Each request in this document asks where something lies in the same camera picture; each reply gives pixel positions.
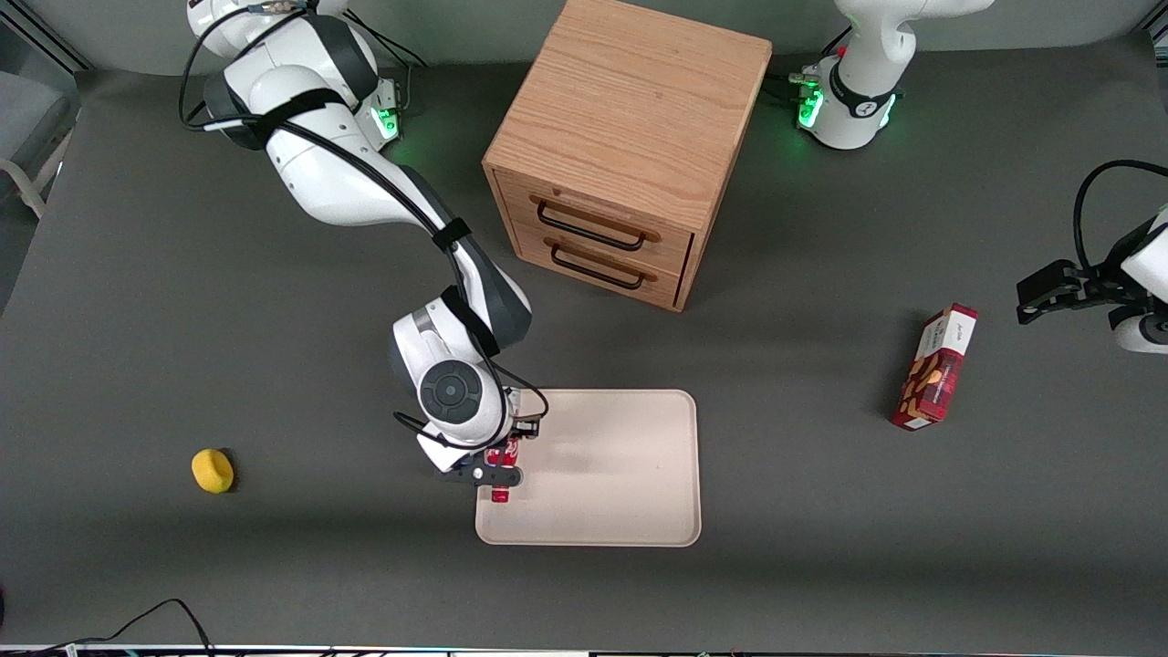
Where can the red soda can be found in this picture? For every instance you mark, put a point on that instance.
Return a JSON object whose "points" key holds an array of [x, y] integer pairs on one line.
{"points": [[503, 493]]}

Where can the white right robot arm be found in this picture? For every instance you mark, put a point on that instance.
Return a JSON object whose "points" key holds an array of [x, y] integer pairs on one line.
{"points": [[319, 173]]}

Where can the red plaid shortbread box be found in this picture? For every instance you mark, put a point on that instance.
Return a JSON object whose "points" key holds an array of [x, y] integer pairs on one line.
{"points": [[938, 365]]}

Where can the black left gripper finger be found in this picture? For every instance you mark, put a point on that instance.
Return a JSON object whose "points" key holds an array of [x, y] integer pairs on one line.
{"points": [[1049, 287]]}

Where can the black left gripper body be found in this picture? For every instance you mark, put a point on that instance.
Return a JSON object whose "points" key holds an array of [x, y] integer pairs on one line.
{"points": [[1098, 281]]}

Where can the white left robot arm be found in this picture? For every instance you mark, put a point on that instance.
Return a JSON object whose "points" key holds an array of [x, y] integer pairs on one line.
{"points": [[853, 100]]}

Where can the wooden two-drawer cabinet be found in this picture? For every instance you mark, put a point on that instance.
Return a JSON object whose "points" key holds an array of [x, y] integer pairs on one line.
{"points": [[630, 119]]}

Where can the cream plastic tray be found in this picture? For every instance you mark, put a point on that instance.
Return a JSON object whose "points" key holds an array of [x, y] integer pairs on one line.
{"points": [[620, 474]]}

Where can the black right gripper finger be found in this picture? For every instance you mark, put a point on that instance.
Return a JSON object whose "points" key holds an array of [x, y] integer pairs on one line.
{"points": [[526, 426], [484, 475]]}

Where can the yellow lemon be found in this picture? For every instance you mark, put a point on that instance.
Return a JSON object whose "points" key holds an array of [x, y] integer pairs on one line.
{"points": [[213, 471]]}

